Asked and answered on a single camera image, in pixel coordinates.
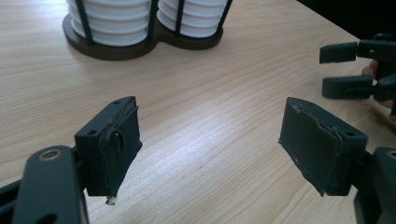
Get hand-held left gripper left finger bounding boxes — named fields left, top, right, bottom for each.
left=74, top=96, right=143, bottom=206

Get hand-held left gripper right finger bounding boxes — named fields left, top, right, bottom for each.
left=278, top=96, right=369, bottom=197

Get black wire cup rack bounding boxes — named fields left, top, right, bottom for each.
left=62, top=0, right=233, bottom=61

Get stack of white paper cups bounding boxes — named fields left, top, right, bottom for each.
left=65, top=0, right=157, bottom=48
left=156, top=0, right=230, bottom=39

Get black curtain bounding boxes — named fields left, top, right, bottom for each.
left=295, top=0, right=396, bottom=41

